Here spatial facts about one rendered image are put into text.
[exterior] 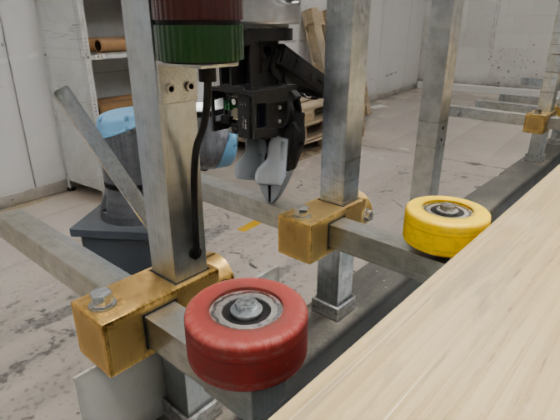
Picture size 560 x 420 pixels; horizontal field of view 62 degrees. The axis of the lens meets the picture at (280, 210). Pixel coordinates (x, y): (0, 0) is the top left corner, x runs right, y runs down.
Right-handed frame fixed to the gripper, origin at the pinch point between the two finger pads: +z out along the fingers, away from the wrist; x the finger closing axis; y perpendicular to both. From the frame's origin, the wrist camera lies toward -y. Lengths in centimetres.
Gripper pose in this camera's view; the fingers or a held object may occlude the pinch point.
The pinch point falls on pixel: (274, 191)
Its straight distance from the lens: 61.6
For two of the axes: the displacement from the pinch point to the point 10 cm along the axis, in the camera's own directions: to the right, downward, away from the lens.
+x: 7.5, 2.4, -6.2
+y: -6.6, 2.7, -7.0
